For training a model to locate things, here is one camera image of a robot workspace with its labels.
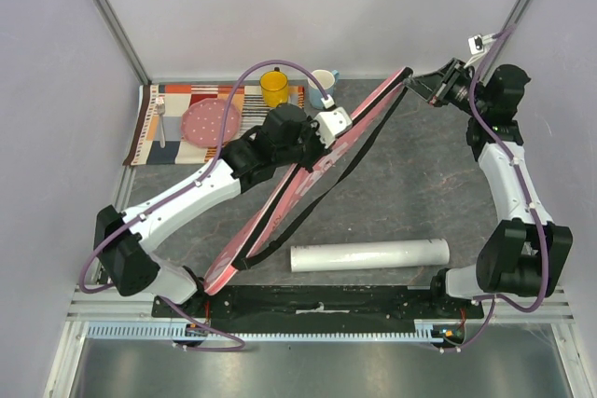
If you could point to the pink racket bag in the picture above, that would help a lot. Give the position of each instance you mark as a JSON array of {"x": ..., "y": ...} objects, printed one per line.
[{"x": 251, "y": 246}]

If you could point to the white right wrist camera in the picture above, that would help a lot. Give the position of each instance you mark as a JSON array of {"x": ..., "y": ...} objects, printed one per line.
[{"x": 479, "y": 46}]

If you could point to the aluminium frame rail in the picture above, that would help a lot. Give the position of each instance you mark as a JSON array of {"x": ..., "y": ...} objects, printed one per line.
[{"x": 115, "y": 27}]

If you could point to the light blue mug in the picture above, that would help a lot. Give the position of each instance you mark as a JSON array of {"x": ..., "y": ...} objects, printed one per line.
[{"x": 326, "y": 82}]

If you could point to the colourful patchwork placemat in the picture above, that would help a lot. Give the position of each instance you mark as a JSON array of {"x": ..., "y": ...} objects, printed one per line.
[{"x": 180, "y": 123}]

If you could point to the white shuttlecock tube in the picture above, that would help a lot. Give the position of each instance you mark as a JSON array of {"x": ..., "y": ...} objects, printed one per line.
[{"x": 370, "y": 255}]

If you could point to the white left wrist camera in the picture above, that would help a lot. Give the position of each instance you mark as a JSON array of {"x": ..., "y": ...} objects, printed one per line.
[{"x": 332, "y": 124}]

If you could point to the yellow glass mug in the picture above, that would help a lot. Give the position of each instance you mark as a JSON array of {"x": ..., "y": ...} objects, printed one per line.
[{"x": 274, "y": 87}]

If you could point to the silver fork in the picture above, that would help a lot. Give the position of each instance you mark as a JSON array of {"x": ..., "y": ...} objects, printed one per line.
[{"x": 160, "y": 110}]

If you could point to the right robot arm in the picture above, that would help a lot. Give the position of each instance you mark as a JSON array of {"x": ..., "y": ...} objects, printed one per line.
[{"x": 527, "y": 251}]

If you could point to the pink dotted plate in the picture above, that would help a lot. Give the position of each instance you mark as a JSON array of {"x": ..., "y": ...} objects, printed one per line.
[{"x": 201, "y": 123}]

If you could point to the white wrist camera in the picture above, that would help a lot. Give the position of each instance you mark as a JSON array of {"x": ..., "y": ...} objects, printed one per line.
[
  {"x": 332, "y": 124},
  {"x": 479, "y": 46}
]

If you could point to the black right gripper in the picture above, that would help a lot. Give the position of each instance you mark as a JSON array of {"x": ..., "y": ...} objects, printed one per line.
[{"x": 445, "y": 86}]

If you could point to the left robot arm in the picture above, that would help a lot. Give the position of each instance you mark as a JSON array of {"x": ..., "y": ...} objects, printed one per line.
[{"x": 124, "y": 241}]

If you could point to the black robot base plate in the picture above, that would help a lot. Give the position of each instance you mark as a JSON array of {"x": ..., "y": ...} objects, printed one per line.
[{"x": 325, "y": 309}]

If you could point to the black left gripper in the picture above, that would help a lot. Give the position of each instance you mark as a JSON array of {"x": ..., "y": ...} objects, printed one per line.
[{"x": 310, "y": 129}]

